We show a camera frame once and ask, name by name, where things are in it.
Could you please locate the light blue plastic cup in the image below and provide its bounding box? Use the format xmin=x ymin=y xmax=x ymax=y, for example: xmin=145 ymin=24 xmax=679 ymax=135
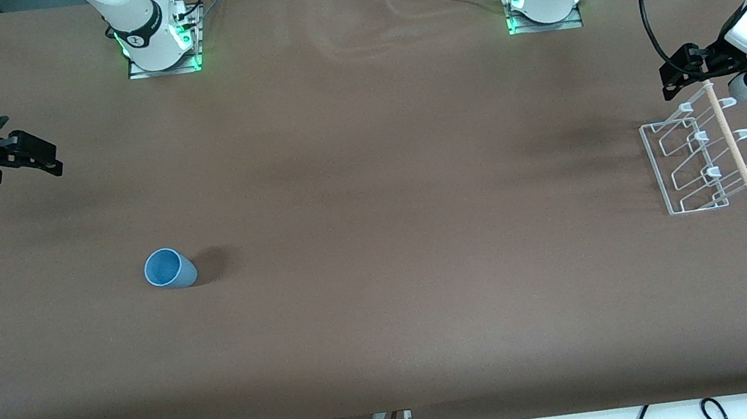
xmin=142 ymin=245 xmax=200 ymax=294

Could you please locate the brown table cover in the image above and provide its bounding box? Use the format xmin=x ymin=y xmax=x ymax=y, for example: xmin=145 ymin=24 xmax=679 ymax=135
xmin=0 ymin=0 xmax=747 ymax=419

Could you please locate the white wire cup rack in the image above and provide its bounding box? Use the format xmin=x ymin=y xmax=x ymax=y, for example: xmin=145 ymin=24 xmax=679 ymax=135
xmin=633 ymin=77 xmax=747 ymax=219

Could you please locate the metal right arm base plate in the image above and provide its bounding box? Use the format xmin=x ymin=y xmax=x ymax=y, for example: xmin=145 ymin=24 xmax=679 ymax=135
xmin=120 ymin=4 xmax=209 ymax=82

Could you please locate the looped black floor cable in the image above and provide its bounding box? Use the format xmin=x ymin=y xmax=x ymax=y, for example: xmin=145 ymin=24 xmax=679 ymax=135
xmin=699 ymin=394 xmax=731 ymax=419

